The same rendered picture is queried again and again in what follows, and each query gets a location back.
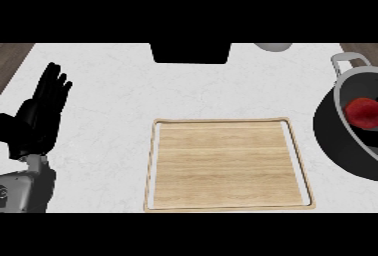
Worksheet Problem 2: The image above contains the black pot with grey rim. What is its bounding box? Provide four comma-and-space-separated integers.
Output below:
311, 52, 378, 182

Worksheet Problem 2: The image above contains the pale wooden tray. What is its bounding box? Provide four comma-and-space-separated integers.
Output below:
143, 116, 317, 213

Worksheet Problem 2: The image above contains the black appliance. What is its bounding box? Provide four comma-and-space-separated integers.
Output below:
149, 42, 233, 65

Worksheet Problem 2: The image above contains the red fruit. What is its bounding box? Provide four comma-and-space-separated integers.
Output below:
343, 97, 378, 131

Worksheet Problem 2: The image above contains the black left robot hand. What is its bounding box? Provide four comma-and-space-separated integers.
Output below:
0, 61, 73, 161

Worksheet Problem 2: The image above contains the grey round object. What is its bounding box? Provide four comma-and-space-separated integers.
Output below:
252, 42, 293, 53

